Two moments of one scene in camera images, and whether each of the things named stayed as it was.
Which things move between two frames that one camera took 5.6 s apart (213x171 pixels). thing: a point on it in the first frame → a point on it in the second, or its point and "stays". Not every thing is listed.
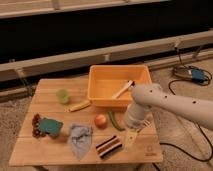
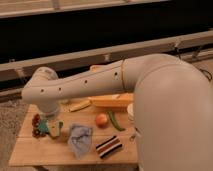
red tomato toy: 100,120 stays
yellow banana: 80,106 stays
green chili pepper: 114,123 stays
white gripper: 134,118 → 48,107
